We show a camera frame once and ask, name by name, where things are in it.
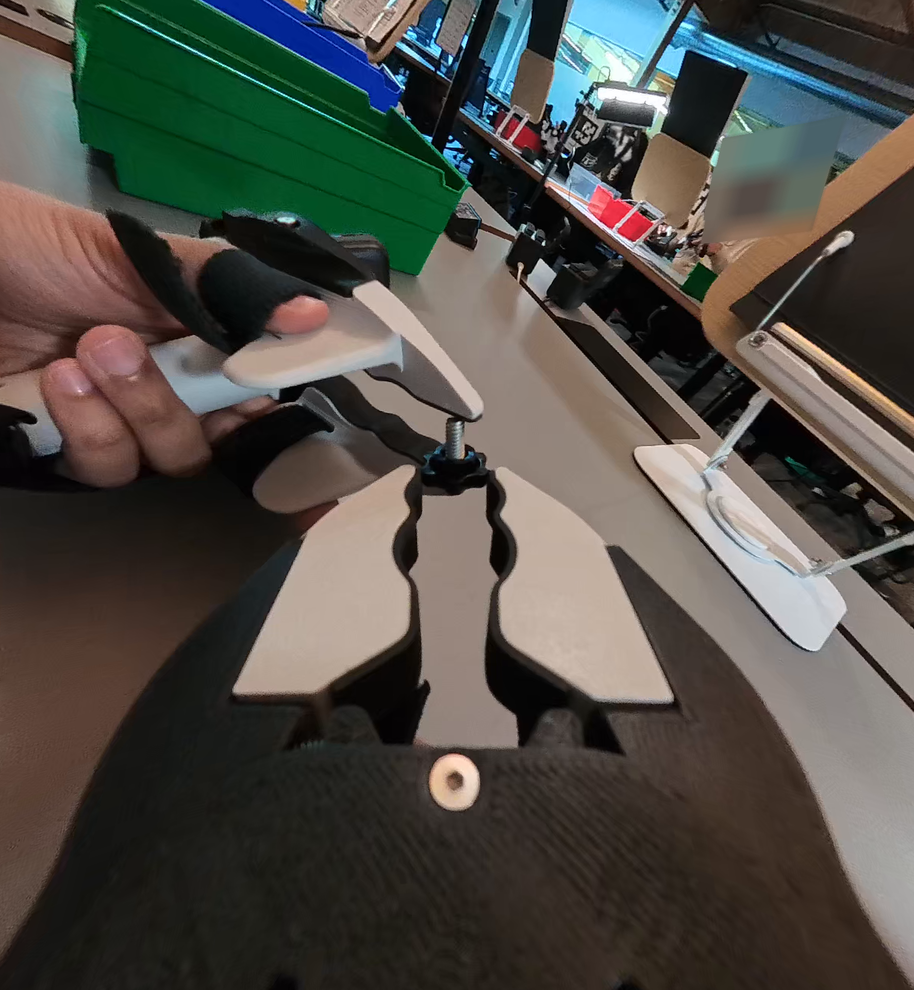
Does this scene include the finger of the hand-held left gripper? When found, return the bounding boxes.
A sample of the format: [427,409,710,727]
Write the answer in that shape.
[223,280,486,424]
[252,377,427,515]

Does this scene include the wooden workbench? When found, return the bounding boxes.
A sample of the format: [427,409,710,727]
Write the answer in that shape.
[395,39,709,318]

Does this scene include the black board wooden edge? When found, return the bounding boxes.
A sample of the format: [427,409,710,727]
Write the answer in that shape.
[700,96,914,465]

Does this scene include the white metal display stand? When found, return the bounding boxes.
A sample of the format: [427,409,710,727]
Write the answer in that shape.
[633,230,914,653]

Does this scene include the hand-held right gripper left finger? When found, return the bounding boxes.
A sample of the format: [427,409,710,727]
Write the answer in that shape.
[232,464,428,732]

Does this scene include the person's left hand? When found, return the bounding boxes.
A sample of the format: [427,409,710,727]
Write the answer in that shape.
[0,174,330,490]

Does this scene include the black star knob screw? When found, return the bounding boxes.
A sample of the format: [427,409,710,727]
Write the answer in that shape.
[420,418,490,496]

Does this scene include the green storage bins stack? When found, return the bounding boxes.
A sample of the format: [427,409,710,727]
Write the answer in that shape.
[72,0,471,277]

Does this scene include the black rectangular panel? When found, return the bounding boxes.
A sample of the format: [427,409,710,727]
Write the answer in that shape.
[660,48,749,159]

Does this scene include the beige rounded panel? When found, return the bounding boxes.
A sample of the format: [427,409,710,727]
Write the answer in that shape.
[630,131,714,227]
[513,48,556,123]

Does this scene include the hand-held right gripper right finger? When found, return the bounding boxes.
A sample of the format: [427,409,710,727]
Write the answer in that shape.
[486,466,676,716]

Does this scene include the blue storage bin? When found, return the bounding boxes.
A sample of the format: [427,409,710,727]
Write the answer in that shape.
[202,0,404,113]

